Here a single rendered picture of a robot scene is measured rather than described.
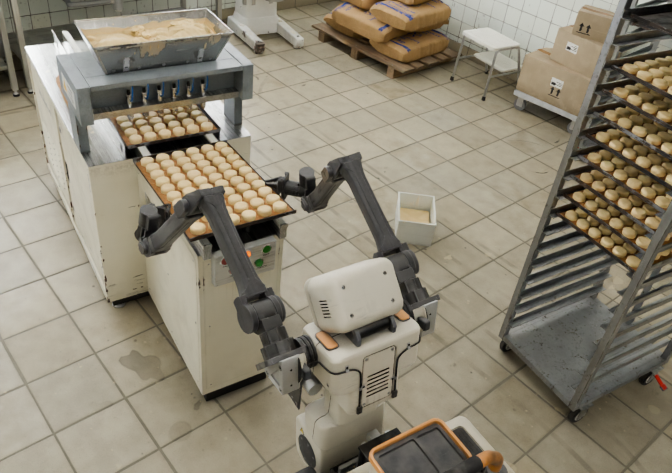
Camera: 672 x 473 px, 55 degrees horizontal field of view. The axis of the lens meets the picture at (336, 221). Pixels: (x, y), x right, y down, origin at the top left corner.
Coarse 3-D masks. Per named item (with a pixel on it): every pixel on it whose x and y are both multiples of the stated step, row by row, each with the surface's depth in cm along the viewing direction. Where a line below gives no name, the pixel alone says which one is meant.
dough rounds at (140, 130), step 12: (180, 108) 289; (192, 108) 291; (120, 120) 276; (144, 120) 278; (156, 120) 279; (168, 120) 280; (180, 120) 284; (192, 120) 282; (204, 120) 283; (120, 132) 272; (132, 132) 269; (144, 132) 271; (156, 132) 275; (168, 132) 272; (180, 132) 273; (192, 132) 276; (132, 144) 265
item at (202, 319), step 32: (256, 224) 241; (160, 256) 272; (192, 256) 229; (160, 288) 287; (192, 288) 239; (224, 288) 239; (192, 320) 251; (224, 320) 249; (192, 352) 264; (224, 352) 260; (256, 352) 271; (224, 384) 272
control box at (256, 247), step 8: (256, 240) 234; (264, 240) 234; (272, 240) 235; (248, 248) 230; (256, 248) 232; (272, 248) 236; (216, 256) 224; (256, 256) 234; (264, 256) 236; (272, 256) 239; (216, 264) 226; (264, 264) 239; (272, 264) 241; (216, 272) 228; (224, 272) 230; (256, 272) 239; (216, 280) 230; (224, 280) 233; (232, 280) 235
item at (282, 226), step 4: (200, 136) 284; (204, 136) 279; (208, 136) 277; (212, 136) 277; (204, 140) 281; (208, 140) 276; (212, 140) 274; (216, 140) 275; (272, 220) 237; (276, 220) 234; (280, 220) 235; (268, 224) 241; (272, 224) 238; (276, 224) 235; (280, 224) 233; (284, 224) 232; (272, 228) 239; (276, 228) 235; (280, 228) 232; (284, 228) 234; (276, 232) 236; (280, 232) 234; (284, 232) 235; (280, 236) 235; (284, 236) 236
